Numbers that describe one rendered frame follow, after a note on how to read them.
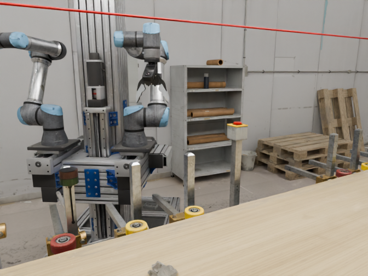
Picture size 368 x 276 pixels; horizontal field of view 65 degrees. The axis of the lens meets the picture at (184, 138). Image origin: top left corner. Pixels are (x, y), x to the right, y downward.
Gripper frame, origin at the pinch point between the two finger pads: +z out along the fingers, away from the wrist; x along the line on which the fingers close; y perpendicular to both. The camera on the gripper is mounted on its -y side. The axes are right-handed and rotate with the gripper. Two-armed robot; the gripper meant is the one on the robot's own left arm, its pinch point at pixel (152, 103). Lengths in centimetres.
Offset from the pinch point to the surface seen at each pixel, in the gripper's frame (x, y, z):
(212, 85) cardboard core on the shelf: -33, 269, 3
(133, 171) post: 2.8, -27.3, 23.7
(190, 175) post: -18.5, -13.4, 29.7
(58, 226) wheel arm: 33, -33, 46
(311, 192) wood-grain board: -76, 0, 42
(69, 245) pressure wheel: 19, -50, 42
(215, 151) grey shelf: -40, 297, 103
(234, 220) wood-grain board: -36, -30, 42
